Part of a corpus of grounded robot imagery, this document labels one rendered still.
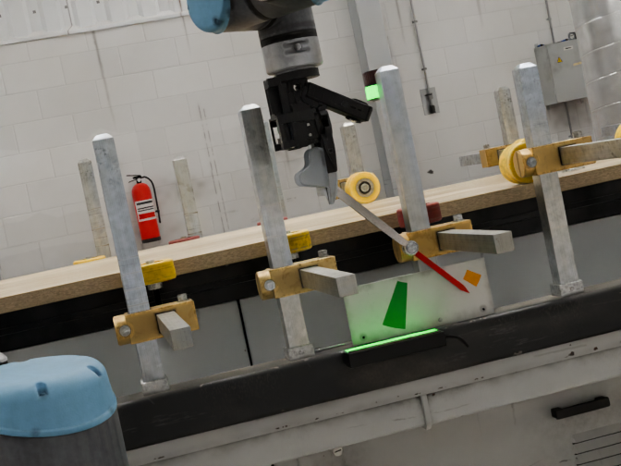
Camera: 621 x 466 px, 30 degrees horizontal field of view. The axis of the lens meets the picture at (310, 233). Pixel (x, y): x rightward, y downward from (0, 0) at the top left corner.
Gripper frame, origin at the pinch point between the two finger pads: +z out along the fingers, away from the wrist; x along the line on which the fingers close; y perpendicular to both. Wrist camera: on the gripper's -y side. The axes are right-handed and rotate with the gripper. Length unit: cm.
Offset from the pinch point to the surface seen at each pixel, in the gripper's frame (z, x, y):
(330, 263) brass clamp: 11.6, -14.5, -0.5
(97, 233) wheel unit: 0, -125, 32
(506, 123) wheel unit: -6, -122, -82
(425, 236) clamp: 10.5, -14.0, -17.9
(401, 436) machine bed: 50, -40, -13
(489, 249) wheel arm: 12.6, 10.6, -19.5
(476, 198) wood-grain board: 6.9, -31.3, -34.9
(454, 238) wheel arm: 11.2, -5.2, -19.8
